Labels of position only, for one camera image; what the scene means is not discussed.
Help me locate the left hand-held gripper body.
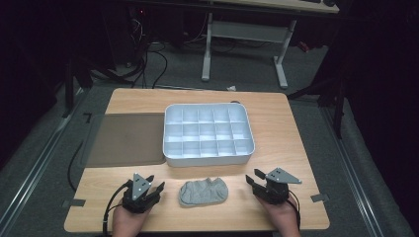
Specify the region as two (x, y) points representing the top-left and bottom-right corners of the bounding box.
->
(122, 173), (162, 214)

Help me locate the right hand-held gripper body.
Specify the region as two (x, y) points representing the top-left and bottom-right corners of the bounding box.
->
(251, 167), (302, 205)

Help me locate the grey sock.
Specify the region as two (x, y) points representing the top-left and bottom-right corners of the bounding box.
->
(178, 177), (229, 207)

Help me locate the white divided storage box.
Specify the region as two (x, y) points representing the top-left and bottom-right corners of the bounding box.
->
(162, 103), (256, 168)

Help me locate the person's left hand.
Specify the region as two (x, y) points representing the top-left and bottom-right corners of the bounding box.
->
(112, 202), (151, 237)

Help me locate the person's right hand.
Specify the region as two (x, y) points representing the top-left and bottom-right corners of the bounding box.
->
(257, 196), (301, 237)

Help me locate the grey tape strip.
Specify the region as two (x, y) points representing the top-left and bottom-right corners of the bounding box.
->
(310, 193), (330, 203)
(62, 198), (87, 208)

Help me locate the translucent grey plastic lid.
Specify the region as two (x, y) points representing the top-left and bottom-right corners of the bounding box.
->
(80, 113), (166, 169)

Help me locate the black metal stand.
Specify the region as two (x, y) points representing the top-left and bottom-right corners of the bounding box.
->
(286, 75), (348, 139)
(61, 58), (94, 119)

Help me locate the white-framed wooden desk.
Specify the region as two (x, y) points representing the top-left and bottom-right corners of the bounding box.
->
(201, 0), (340, 90)

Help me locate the right hand-held gripper black cable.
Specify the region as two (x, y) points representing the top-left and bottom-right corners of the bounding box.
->
(286, 190), (301, 231)

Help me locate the hand-held gripper black cable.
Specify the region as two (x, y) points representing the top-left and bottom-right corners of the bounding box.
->
(286, 190), (301, 231)
(102, 182), (132, 237)

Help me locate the left hand-held gripper black cable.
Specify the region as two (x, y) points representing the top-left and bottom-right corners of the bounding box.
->
(102, 182), (132, 237)

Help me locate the thin black floor cable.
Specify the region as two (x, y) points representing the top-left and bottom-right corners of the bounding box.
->
(67, 141), (84, 193)

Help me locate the metal floor rail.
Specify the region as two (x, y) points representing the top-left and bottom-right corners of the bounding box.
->
(320, 105), (385, 237)
(0, 95), (84, 233)

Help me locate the black floor cable bundle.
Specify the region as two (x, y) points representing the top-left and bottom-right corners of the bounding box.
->
(129, 19), (169, 89)

